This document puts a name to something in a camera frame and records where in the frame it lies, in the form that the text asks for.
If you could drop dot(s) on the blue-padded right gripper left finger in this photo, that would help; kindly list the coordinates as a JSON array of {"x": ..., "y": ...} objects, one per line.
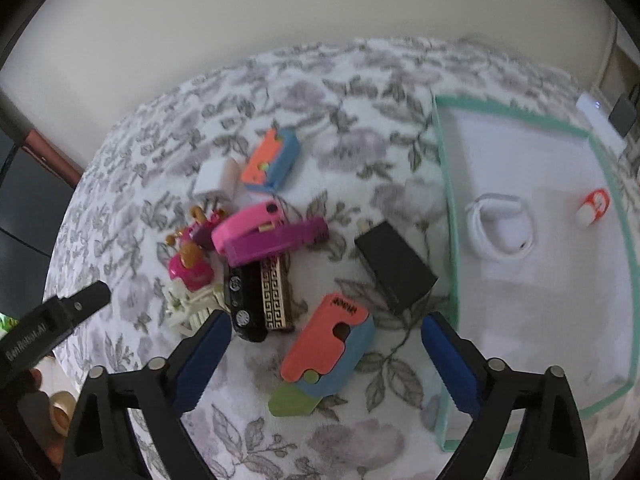
[{"x": 101, "y": 443}]

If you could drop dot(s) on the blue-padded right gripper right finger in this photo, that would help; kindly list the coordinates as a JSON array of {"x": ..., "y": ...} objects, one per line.
[{"x": 550, "y": 443}]

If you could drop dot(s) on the pink dog figure toy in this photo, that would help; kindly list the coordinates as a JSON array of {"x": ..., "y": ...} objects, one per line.
[{"x": 190, "y": 264}]

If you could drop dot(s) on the black toy car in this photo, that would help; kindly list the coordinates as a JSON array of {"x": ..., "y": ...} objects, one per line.
[{"x": 243, "y": 297}]

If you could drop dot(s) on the black rectangular box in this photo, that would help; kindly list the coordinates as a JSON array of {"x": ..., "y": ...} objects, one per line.
[{"x": 399, "y": 273}]

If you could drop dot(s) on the gold patterned lighter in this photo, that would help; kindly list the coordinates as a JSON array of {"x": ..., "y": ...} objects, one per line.
[{"x": 275, "y": 295}]

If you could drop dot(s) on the orange blue toy with green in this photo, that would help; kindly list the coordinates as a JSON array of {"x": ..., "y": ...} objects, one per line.
[{"x": 323, "y": 357}]

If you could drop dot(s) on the red white glue bottle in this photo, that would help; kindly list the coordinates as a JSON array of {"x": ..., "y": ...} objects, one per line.
[{"x": 593, "y": 207}]

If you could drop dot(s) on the beige tape roll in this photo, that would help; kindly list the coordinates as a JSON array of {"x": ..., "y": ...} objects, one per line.
[{"x": 62, "y": 405}]

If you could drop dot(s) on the teal rimmed white box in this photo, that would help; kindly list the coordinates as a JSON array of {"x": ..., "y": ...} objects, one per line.
[{"x": 573, "y": 301}]

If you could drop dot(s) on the pink smart band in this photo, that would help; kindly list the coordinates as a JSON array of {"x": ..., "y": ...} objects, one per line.
[{"x": 246, "y": 221}]

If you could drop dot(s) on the purple translucent lighter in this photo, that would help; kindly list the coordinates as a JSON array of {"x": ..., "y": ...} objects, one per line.
[{"x": 262, "y": 245}]

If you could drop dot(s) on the orange blue toy far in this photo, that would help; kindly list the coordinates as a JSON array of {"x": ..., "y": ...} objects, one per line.
[{"x": 272, "y": 161}]

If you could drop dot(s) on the white power strip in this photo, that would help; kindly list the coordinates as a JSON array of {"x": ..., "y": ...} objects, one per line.
[{"x": 593, "y": 111}]

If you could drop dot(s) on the dark grey power adapter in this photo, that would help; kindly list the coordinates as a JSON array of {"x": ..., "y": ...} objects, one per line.
[{"x": 624, "y": 113}]

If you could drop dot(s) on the white wall charger plug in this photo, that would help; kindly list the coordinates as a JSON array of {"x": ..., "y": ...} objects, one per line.
[{"x": 218, "y": 179}]

